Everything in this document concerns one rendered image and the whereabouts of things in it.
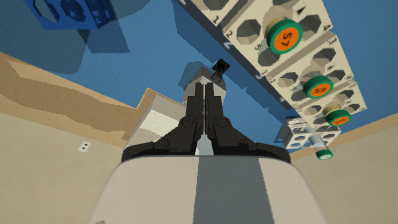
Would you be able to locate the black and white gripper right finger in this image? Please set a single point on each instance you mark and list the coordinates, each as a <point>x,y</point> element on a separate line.
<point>226,140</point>

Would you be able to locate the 50 ml tube with green cap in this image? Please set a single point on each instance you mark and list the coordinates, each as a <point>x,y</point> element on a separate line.
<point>283,35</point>

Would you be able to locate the blue tube rack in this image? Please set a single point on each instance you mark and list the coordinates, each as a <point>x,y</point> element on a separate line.
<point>82,16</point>

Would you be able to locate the blue flat mat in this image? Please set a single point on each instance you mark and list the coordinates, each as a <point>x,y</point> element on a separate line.
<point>159,45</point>

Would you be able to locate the green-capped sample tube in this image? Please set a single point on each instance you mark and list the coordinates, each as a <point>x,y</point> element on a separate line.
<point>336,116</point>
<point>316,85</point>

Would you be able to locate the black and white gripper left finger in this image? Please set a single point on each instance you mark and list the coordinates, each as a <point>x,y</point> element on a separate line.
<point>182,140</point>

